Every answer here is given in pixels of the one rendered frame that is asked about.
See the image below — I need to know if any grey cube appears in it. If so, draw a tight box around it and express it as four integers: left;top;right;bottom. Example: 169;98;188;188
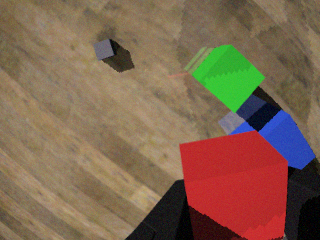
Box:
93;39;117;61

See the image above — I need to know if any red block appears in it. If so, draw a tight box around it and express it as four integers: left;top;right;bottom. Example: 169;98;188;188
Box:
180;131;288;240

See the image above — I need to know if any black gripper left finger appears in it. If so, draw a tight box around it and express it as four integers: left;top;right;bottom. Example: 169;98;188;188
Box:
124;179;195;240

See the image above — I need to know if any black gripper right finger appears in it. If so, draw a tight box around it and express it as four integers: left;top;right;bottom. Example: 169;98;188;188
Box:
284;167;320;240

